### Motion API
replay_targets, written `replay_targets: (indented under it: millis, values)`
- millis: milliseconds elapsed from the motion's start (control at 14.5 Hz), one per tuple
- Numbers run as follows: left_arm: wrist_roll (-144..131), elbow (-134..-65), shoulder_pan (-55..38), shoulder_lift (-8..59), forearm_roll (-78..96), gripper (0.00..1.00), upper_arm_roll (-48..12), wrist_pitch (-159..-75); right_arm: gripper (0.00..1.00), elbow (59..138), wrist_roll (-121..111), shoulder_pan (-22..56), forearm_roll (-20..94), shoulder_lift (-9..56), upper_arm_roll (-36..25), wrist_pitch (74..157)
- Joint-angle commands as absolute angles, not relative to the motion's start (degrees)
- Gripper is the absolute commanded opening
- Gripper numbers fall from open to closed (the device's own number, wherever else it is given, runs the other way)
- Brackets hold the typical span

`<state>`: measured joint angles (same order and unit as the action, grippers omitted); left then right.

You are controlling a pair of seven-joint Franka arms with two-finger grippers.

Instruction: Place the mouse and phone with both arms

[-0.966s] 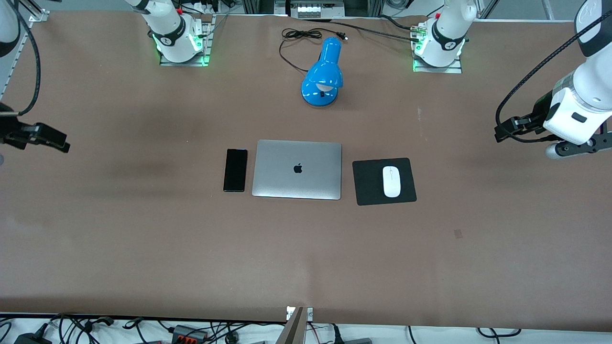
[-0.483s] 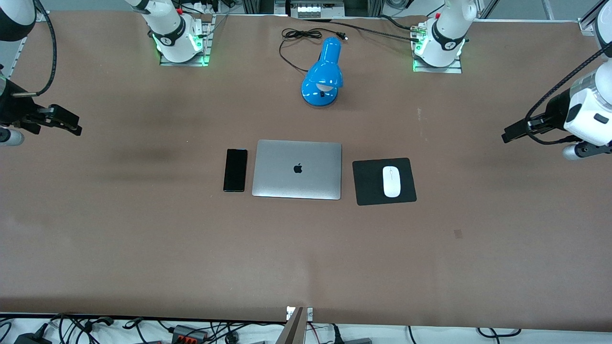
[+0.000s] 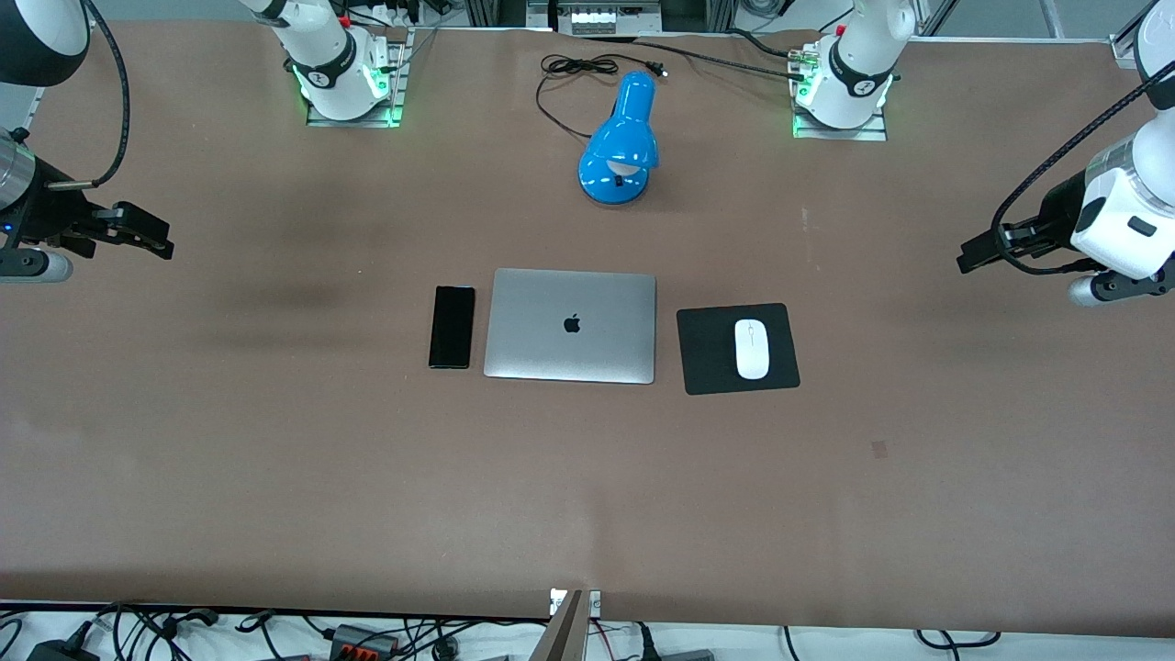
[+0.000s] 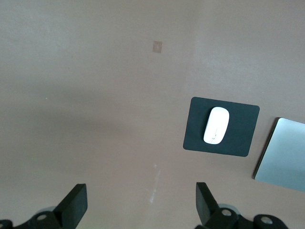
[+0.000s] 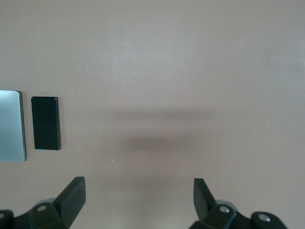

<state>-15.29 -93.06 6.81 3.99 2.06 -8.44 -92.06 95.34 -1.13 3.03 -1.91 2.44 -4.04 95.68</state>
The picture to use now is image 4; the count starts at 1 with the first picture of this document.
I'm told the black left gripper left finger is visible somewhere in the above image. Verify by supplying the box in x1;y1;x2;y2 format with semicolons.
0;183;88;229

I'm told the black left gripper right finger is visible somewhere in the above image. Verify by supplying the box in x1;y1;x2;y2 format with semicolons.
195;182;288;229

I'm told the white computer mouse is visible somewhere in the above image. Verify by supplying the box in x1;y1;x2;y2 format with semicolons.
203;106;231;145

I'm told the black mouse pad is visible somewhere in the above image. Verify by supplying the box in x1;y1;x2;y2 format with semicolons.
182;96;261;158

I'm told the silver laptop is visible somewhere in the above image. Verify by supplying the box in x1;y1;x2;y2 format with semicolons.
252;117;305;193

